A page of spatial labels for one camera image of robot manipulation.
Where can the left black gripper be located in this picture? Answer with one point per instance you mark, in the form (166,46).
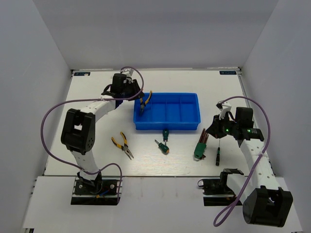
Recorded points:
(135,86)

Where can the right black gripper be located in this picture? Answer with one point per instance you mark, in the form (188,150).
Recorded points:
(215,129)

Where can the yellow black combination pliers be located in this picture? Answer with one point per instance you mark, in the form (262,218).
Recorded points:
(143,103)

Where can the green hex key set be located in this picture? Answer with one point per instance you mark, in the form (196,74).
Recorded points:
(201,146)

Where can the yellow black needle-nose pliers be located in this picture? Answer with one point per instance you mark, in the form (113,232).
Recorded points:
(124,146)

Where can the green stubby phillips screwdriver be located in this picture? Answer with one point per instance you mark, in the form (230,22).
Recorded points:
(163,146)

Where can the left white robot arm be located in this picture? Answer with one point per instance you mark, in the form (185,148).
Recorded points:
(78,134)

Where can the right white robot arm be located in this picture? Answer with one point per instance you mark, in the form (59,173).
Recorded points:
(263,200)

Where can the slim black green screwdriver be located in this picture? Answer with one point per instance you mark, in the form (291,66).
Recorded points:
(217,163)

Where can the left blue corner label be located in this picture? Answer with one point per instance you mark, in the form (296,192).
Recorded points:
(81,74)

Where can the blue corner label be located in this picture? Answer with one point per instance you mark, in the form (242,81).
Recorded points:
(227,72)
(81,74)

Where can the blue compartment tray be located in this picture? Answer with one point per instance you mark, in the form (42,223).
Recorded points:
(172,111)

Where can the green stubby screwdriver near tray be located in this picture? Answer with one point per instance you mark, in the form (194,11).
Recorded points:
(165,134)

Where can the right blue corner label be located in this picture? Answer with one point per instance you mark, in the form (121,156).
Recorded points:
(227,72)

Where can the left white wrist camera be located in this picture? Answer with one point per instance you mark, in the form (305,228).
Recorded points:
(127,71)

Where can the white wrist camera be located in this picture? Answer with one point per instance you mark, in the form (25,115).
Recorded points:
(127,71)
(224,107)

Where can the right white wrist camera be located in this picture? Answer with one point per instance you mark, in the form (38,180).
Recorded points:
(224,107)

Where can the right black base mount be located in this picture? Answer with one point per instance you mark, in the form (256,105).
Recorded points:
(215,194)

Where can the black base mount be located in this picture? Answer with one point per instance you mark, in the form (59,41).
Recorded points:
(107,194)
(215,194)

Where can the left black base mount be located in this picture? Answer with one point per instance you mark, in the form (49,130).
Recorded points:
(107,194)

